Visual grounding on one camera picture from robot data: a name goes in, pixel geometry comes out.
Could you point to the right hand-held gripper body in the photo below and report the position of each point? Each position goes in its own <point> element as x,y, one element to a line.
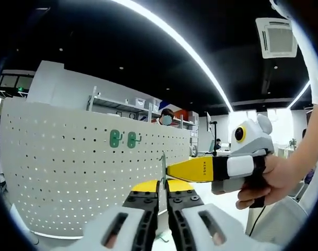
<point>253,143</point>

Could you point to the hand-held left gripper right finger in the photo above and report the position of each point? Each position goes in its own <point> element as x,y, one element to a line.
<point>190,217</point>

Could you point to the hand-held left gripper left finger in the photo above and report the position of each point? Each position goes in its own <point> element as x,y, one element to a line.
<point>140,217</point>

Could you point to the thin metal piece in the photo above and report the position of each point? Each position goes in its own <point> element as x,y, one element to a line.
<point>163,162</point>

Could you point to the grey perforated mounting plate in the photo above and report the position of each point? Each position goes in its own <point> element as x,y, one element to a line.
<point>70,159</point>

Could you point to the person's right hand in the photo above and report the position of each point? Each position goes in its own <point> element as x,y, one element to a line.
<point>279,180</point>

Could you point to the green potted plant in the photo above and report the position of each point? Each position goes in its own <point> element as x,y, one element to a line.
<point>293,143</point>

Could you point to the grey mesh office chair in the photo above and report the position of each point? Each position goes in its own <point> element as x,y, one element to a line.
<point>279,222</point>

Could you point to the short ceiling light strip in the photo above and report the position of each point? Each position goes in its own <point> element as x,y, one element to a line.
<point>300,95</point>

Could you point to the person's white shirt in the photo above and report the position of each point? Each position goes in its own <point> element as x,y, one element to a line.
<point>316,83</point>

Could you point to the group of white storage bins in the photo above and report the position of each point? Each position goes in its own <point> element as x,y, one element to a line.
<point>139,102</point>

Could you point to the grey metal shelf rack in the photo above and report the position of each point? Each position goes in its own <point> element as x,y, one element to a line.
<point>114,105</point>

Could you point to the white ceiling air conditioner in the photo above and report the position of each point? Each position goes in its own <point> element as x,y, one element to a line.
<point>276,36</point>

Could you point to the long ceiling light strip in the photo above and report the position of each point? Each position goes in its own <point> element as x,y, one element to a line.
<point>187,52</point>

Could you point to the green exit sign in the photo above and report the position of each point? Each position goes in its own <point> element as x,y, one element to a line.
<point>21,89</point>

